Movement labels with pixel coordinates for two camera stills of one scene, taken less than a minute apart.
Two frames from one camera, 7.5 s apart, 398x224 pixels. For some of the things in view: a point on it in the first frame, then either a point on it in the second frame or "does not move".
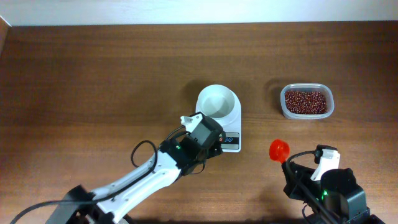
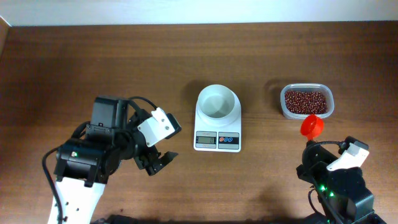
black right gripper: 294,183 → 312,163
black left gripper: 214,150 → 153,168
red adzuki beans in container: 305,102 does not move
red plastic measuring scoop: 279,150 → 311,127
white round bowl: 217,101 does not move
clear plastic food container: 306,101 does not move
